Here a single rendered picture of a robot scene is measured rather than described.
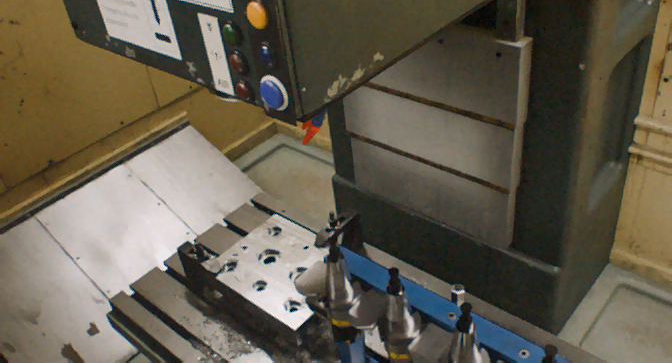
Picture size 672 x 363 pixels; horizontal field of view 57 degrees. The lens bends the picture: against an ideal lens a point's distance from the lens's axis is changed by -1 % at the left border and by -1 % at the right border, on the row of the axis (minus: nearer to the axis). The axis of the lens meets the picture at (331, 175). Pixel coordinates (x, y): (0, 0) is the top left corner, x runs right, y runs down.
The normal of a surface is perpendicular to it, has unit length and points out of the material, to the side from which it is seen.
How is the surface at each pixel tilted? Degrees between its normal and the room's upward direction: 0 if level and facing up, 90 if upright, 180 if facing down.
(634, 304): 0
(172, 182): 24
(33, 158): 90
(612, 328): 0
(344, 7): 90
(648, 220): 90
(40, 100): 90
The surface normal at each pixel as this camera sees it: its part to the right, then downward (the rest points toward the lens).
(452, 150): -0.66, 0.50
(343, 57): 0.74, 0.32
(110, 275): 0.18, -0.61
